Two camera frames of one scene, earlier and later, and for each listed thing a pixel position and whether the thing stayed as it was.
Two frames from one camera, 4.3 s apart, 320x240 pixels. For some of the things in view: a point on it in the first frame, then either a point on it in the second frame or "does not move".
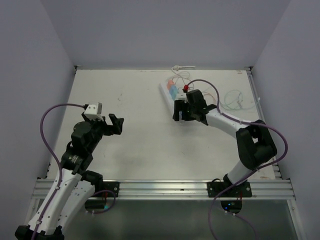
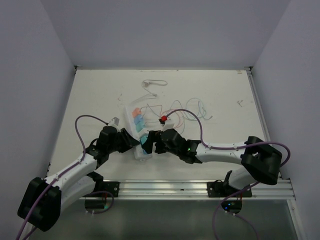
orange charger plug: [170, 83] to [136, 112]
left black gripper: [116, 122] to [131, 143]
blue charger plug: [173, 89] to [139, 120]
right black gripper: [181, 105] to [152, 138]
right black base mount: [242, 190] does not move
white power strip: [181, 96] to [147, 115]
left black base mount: [113, 186] does not move
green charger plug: [174, 93] to [139, 126]
